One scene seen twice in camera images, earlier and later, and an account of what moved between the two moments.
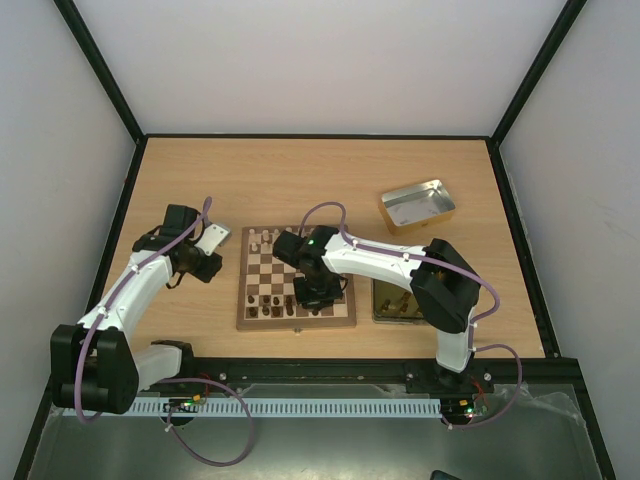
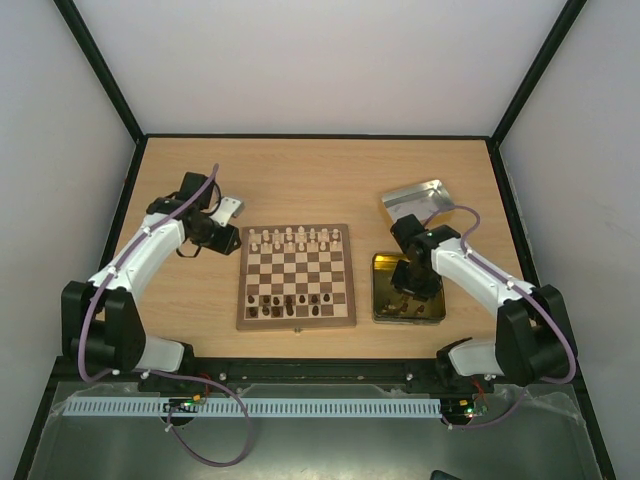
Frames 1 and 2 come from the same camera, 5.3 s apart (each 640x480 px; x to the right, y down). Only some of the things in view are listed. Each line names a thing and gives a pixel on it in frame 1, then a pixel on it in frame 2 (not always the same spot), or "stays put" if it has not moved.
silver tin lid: (416, 206) stays put
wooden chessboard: (265, 295) stays put
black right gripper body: (317, 292) -> (415, 286)
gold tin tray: (394, 304) stays put
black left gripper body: (200, 272) -> (212, 241)
